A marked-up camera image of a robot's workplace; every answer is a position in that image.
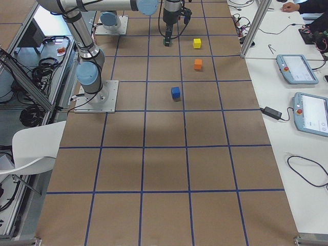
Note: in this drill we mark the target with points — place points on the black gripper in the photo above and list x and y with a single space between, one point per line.
169 17

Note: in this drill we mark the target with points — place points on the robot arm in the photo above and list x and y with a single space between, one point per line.
89 71
110 18

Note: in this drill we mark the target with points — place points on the green block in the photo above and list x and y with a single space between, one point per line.
167 43

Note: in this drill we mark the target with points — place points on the yellow block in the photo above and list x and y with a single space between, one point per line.
197 43

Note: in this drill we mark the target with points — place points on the orange block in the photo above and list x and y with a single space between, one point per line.
198 64

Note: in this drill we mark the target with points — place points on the blue block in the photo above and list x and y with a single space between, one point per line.
175 93

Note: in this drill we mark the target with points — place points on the black power adapter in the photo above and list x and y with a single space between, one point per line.
271 113

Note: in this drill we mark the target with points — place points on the far teach pendant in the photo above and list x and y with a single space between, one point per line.
296 70

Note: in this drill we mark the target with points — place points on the teach pendant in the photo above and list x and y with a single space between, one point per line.
310 113
296 70

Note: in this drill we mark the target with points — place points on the near teach pendant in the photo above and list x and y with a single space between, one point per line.
310 113

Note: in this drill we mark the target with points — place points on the white chair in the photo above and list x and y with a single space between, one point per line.
35 149

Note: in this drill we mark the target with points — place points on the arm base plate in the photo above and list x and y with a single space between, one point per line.
117 30
104 101

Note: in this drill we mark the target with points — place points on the aluminium frame post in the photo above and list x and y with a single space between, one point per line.
257 20

